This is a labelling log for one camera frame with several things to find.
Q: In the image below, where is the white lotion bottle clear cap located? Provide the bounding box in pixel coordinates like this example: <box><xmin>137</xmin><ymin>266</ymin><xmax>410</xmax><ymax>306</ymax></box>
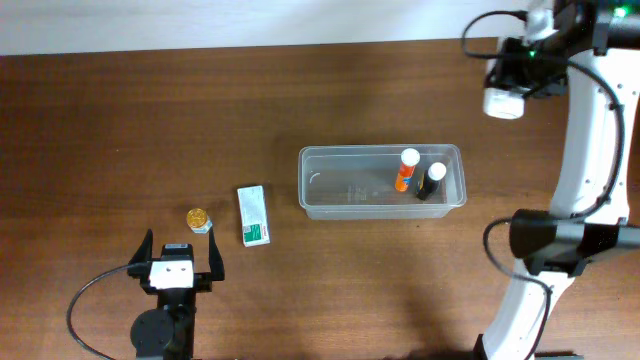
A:
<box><xmin>483</xmin><ymin>88</ymin><xmax>525</xmax><ymax>120</ymax></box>

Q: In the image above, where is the clear plastic container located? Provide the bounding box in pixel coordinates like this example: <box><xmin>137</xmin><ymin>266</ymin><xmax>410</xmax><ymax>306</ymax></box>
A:
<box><xmin>298</xmin><ymin>144</ymin><xmax>467</xmax><ymax>220</ymax></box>

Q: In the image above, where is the black cable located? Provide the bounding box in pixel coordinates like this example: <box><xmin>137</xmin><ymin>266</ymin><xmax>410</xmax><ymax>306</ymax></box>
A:
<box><xmin>66</xmin><ymin>263</ymin><xmax>146</xmax><ymax>360</ymax></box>
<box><xmin>460</xmin><ymin>10</ymin><xmax>626</xmax><ymax>360</ymax></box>

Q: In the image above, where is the dark bottle white cap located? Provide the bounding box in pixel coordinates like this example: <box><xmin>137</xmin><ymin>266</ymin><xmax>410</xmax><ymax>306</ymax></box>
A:
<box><xmin>416</xmin><ymin>162</ymin><xmax>447</xmax><ymax>201</ymax></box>

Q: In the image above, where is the white green medicine box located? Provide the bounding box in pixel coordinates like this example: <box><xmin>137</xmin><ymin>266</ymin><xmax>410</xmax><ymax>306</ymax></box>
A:
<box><xmin>237</xmin><ymin>185</ymin><xmax>271</xmax><ymax>247</ymax></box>

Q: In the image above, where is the orange tube white cap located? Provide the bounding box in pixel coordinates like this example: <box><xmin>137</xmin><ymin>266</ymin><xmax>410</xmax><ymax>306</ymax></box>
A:
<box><xmin>395</xmin><ymin>148</ymin><xmax>421</xmax><ymax>192</ymax></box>

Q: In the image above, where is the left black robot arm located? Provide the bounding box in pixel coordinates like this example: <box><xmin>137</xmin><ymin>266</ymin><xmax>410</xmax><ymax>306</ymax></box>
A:
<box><xmin>127</xmin><ymin>230</ymin><xmax>225</xmax><ymax>360</ymax></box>

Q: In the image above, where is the small jar gold lid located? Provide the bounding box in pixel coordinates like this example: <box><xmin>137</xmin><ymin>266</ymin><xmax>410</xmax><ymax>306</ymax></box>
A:
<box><xmin>186</xmin><ymin>208</ymin><xmax>213</xmax><ymax>234</ymax></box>

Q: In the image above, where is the right black cable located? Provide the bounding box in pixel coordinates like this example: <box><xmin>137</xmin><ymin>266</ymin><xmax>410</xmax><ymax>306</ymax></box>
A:
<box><xmin>460</xmin><ymin>10</ymin><xmax>626</xmax><ymax>360</ymax></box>

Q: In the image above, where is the left black cable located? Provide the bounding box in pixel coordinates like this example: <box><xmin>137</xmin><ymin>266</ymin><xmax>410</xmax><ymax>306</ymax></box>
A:
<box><xmin>66</xmin><ymin>263</ymin><xmax>146</xmax><ymax>360</ymax></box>

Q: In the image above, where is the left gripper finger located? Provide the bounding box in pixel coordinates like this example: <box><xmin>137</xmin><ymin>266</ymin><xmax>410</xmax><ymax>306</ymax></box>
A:
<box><xmin>207</xmin><ymin>228</ymin><xmax>225</xmax><ymax>283</ymax></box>
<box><xmin>129</xmin><ymin>229</ymin><xmax>153</xmax><ymax>265</ymax></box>

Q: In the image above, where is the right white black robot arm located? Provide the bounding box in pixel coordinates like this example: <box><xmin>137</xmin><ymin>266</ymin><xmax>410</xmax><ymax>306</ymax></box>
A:
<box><xmin>472</xmin><ymin>0</ymin><xmax>639</xmax><ymax>359</ymax></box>

